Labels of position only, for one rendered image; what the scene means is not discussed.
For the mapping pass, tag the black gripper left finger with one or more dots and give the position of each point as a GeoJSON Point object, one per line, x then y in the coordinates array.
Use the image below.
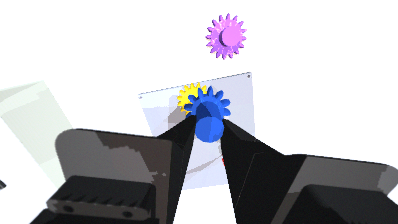
{"type": "Point", "coordinates": [160, 160]}

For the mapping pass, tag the purple gear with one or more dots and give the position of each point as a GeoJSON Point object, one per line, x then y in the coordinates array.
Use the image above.
{"type": "Point", "coordinates": [226, 36]}

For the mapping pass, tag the yellow gear with black stripe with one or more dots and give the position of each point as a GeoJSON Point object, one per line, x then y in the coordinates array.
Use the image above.
{"type": "Point", "coordinates": [192, 90]}

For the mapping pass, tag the pale grey flat board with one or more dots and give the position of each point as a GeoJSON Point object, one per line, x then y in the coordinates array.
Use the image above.
{"type": "Point", "coordinates": [205, 167]}

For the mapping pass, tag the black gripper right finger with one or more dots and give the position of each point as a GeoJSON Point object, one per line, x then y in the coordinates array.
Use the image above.
{"type": "Point", "coordinates": [264, 183]}

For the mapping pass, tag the blue gear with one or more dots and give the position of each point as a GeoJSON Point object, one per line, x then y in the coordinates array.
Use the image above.
{"type": "Point", "coordinates": [209, 109]}

